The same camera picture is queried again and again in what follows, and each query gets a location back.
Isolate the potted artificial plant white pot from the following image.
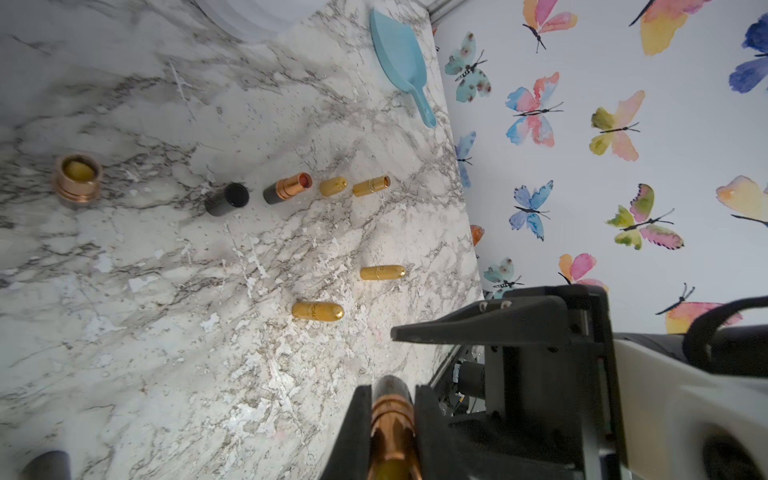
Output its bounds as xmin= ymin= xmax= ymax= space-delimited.
xmin=196 ymin=0 xmax=328 ymax=43

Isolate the gold lipstick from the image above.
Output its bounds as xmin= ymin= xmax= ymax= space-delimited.
xmin=360 ymin=265 xmax=407 ymax=281
xmin=353 ymin=175 xmax=391 ymax=197
xmin=291 ymin=302 xmax=345 ymax=322

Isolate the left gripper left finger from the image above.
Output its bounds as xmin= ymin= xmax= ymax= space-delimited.
xmin=320 ymin=385 xmax=373 ymax=480

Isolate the light blue dustpan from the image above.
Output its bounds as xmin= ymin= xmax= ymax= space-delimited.
xmin=370 ymin=9 xmax=437 ymax=128

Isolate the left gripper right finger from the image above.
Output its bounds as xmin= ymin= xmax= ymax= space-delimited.
xmin=414 ymin=385 xmax=465 ymax=480

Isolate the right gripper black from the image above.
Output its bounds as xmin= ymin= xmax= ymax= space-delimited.
xmin=391 ymin=285 xmax=626 ymax=479

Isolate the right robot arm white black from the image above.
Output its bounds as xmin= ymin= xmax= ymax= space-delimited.
xmin=391 ymin=285 xmax=767 ymax=479

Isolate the gold lipstick cap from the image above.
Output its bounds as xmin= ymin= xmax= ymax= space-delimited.
xmin=319 ymin=176 xmax=348 ymax=197

